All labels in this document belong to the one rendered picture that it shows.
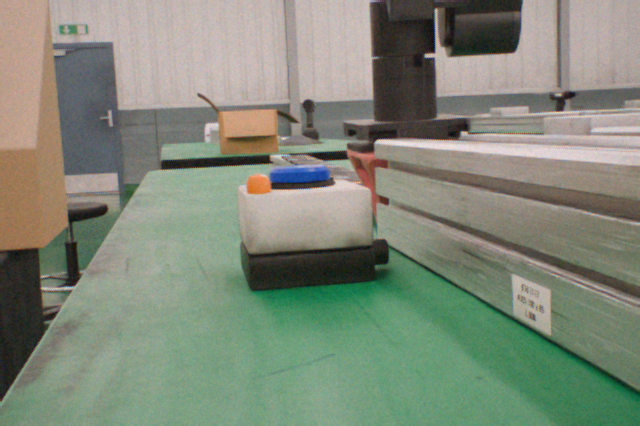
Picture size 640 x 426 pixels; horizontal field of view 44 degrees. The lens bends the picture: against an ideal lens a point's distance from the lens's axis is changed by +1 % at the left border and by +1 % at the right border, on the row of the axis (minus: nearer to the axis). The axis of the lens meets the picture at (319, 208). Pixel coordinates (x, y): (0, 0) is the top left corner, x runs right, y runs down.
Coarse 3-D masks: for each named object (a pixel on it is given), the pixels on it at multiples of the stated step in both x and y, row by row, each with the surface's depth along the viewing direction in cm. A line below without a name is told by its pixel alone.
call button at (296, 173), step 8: (280, 168) 51; (288, 168) 51; (296, 168) 50; (304, 168) 50; (312, 168) 51; (320, 168) 51; (328, 168) 52; (272, 176) 51; (280, 176) 51; (288, 176) 50; (296, 176) 50; (304, 176) 50; (312, 176) 50; (320, 176) 51; (328, 176) 52
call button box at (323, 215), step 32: (288, 192) 49; (320, 192) 49; (352, 192) 49; (256, 224) 48; (288, 224) 48; (320, 224) 49; (352, 224) 49; (256, 256) 49; (288, 256) 49; (320, 256) 49; (352, 256) 49; (384, 256) 53; (256, 288) 49
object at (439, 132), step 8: (416, 128) 68; (424, 128) 68; (432, 128) 69; (440, 128) 69; (392, 136) 68; (400, 136) 68; (408, 136) 68; (416, 136) 68; (424, 136) 69; (432, 136) 69; (440, 136) 69; (448, 136) 74
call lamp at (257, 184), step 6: (258, 174) 49; (252, 180) 48; (258, 180) 48; (264, 180) 48; (252, 186) 48; (258, 186) 48; (264, 186) 48; (270, 186) 49; (252, 192) 48; (258, 192) 48; (264, 192) 48; (270, 192) 49
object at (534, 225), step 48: (384, 144) 62; (432, 144) 50; (480, 144) 45; (528, 144) 53; (576, 144) 46; (624, 144) 41; (384, 192) 63; (432, 192) 50; (480, 192) 42; (528, 192) 39; (576, 192) 34; (624, 192) 28; (432, 240) 51; (480, 240) 45; (528, 240) 36; (576, 240) 32; (624, 240) 28; (480, 288) 43; (528, 288) 37; (576, 288) 32; (624, 288) 31; (576, 336) 32; (624, 336) 29
